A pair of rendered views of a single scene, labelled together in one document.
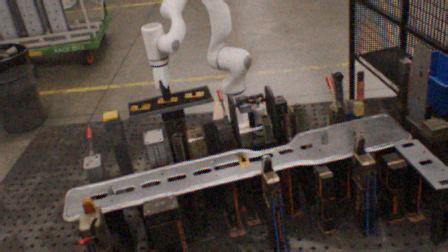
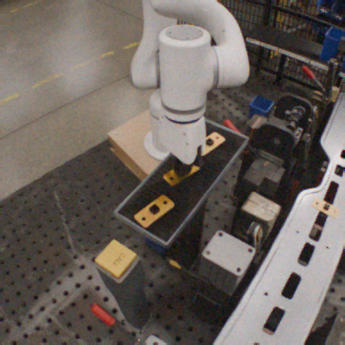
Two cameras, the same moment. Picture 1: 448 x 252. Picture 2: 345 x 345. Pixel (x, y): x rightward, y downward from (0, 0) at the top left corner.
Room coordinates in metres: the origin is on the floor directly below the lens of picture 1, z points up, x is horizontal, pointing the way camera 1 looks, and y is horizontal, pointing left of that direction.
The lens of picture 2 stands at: (1.56, 0.62, 1.73)
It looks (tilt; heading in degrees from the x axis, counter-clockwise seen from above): 49 degrees down; 312
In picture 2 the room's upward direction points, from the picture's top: straight up
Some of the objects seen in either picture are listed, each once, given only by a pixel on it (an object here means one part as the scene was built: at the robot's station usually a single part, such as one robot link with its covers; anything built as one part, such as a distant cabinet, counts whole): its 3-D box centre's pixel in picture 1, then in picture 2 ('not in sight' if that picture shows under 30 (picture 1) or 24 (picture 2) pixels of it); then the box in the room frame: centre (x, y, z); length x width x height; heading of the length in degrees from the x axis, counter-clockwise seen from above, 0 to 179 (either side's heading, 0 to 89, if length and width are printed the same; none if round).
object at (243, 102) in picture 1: (255, 140); (272, 169); (1.78, -0.11, 0.94); 0.18 x 0.13 x 0.49; 98
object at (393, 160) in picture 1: (392, 188); not in sight; (1.46, -0.60, 0.84); 0.11 x 0.10 x 0.28; 8
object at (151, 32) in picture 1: (155, 41); (186, 66); (1.88, 0.24, 1.44); 0.09 x 0.08 x 0.13; 51
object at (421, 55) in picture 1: (418, 85); not in sight; (1.66, -0.76, 1.17); 0.12 x 0.01 x 0.34; 8
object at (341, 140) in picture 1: (239, 164); (325, 215); (1.56, -0.02, 1.00); 1.38 x 0.22 x 0.02; 98
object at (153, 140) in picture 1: (163, 175); (217, 286); (1.69, 0.31, 0.90); 0.13 x 0.10 x 0.41; 8
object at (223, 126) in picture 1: (229, 158); (255, 207); (1.76, 0.02, 0.89); 0.13 x 0.11 x 0.38; 8
